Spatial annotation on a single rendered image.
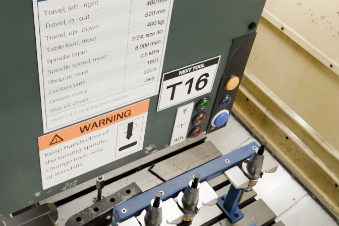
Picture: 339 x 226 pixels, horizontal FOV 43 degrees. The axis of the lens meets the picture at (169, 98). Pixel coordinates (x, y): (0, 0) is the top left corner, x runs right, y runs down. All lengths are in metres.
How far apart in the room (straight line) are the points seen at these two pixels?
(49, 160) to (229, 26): 0.29
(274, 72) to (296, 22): 0.23
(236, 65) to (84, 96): 0.25
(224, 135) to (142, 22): 1.40
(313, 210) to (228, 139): 0.43
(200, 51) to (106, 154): 0.19
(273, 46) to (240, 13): 1.03
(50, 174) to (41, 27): 0.23
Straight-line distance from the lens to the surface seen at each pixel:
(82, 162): 0.61
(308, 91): 1.57
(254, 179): 1.24
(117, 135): 0.60
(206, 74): 0.63
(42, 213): 0.95
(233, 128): 1.88
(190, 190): 1.07
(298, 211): 1.73
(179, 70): 0.58
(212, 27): 0.57
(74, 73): 0.49
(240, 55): 0.65
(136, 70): 0.54
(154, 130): 0.65
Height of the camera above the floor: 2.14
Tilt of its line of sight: 43 degrees down
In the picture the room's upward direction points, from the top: 11 degrees clockwise
